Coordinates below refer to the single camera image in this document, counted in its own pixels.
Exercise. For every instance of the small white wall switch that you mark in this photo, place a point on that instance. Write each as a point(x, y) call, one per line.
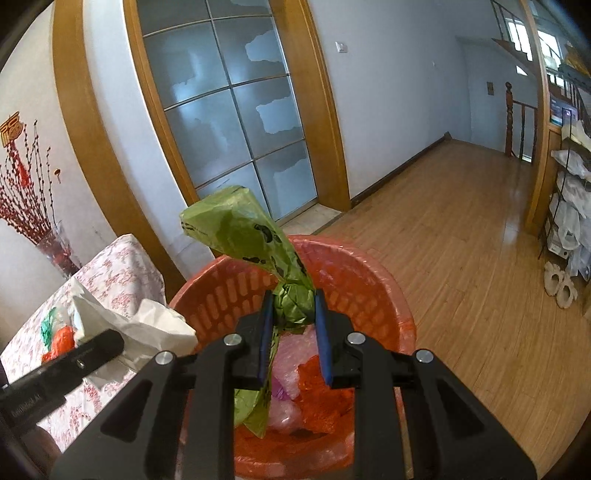
point(342, 46)

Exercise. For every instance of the wooden door frame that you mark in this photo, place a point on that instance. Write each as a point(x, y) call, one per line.
point(318, 92)

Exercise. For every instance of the pink plastic bag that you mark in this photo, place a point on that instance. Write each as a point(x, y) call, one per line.
point(291, 355)

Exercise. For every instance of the red hanging tassel ornament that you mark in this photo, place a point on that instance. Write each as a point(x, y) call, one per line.
point(11, 129)

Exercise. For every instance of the frosted glass sliding door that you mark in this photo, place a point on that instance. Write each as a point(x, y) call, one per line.
point(231, 115)

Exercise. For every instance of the wooden archway post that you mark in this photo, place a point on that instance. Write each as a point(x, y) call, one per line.
point(545, 138)

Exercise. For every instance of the orange plastic wastebasket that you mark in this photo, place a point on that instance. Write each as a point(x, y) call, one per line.
point(221, 295)

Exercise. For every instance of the orange plastic bag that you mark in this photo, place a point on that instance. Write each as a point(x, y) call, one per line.
point(323, 401)
point(62, 341)

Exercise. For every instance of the floral tablecloth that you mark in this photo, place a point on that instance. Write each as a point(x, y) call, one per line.
point(124, 272)

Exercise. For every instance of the olive green plastic bag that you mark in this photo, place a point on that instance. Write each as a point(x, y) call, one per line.
point(231, 226)

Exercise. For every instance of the purple plastic bag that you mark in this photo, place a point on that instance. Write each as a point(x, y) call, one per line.
point(281, 392)

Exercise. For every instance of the wooden stair railing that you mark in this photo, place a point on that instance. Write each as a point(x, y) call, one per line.
point(509, 120)

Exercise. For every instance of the glass vase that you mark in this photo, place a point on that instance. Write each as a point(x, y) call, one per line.
point(60, 254)

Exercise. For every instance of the metal storage rack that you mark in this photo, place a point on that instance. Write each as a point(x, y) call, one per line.
point(568, 221)

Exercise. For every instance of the orange bin liner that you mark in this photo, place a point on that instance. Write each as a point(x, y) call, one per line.
point(369, 286)

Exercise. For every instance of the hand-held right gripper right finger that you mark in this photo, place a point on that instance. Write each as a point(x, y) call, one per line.
point(324, 346)

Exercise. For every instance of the beige fluffy slipper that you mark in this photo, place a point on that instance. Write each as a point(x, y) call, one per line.
point(567, 293)
point(551, 279)

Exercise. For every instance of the teal green plastic bag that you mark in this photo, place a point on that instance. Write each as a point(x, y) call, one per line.
point(48, 327)

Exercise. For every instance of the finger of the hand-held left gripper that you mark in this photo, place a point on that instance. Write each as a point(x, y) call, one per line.
point(99, 348)

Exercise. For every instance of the white plastic bag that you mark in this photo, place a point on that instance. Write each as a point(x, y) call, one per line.
point(152, 327)

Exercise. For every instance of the wooden wall post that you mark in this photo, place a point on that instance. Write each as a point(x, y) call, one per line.
point(78, 115)

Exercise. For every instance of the red decorative branches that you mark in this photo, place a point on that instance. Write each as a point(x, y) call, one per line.
point(23, 203)

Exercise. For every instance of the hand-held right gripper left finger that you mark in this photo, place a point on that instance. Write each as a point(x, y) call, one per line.
point(265, 346)

